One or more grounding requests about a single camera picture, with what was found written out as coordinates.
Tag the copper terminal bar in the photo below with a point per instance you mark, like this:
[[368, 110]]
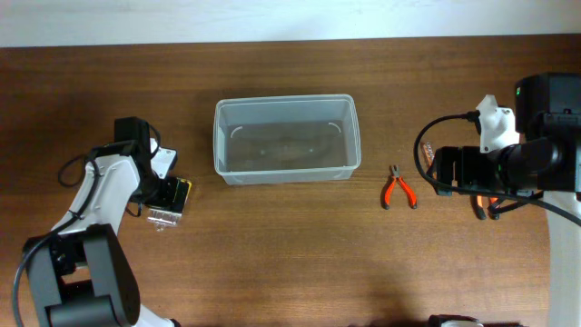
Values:
[[429, 157]]

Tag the orange black long-nose pliers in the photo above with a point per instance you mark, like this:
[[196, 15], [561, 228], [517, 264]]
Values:
[[481, 210]]

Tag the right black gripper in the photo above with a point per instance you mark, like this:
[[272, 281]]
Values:
[[464, 157]]

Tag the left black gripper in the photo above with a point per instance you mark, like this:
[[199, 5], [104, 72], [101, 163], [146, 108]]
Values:
[[165, 200]]

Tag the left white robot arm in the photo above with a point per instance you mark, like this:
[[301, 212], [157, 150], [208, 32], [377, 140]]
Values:
[[78, 273]]

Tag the clear plastic container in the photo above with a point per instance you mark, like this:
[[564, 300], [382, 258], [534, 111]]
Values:
[[286, 139]]

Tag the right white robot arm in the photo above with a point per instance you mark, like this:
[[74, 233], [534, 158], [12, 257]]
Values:
[[528, 155]]

